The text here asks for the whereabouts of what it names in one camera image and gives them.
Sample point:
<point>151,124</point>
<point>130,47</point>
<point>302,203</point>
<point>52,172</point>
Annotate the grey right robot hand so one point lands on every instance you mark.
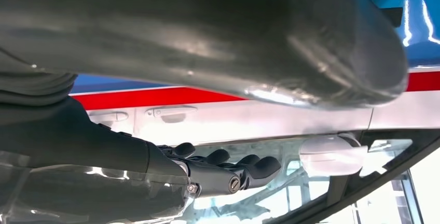
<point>172,26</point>

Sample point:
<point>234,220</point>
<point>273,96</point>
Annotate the white car with red stripe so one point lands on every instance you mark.
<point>240,119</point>

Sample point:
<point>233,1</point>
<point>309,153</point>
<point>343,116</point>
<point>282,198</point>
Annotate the white car side mirror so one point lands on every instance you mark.
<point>330,157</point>

